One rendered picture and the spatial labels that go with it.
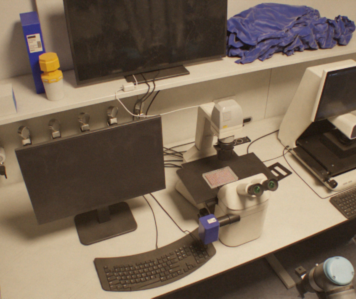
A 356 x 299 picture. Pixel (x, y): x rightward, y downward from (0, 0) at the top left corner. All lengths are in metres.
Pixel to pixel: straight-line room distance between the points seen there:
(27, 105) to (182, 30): 0.73
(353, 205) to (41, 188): 1.38
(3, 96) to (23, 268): 0.69
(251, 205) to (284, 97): 1.08
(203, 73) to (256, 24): 0.39
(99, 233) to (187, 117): 0.82
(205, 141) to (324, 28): 0.86
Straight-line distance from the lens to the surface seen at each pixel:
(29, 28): 1.61
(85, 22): 1.61
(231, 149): 1.58
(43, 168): 1.43
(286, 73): 2.36
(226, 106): 1.47
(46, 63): 1.57
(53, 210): 1.55
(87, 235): 1.72
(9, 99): 1.59
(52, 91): 1.62
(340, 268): 1.28
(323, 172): 1.92
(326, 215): 1.89
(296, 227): 1.79
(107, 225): 1.74
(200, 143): 1.75
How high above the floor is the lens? 2.05
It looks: 37 degrees down
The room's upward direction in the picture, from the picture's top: 1 degrees clockwise
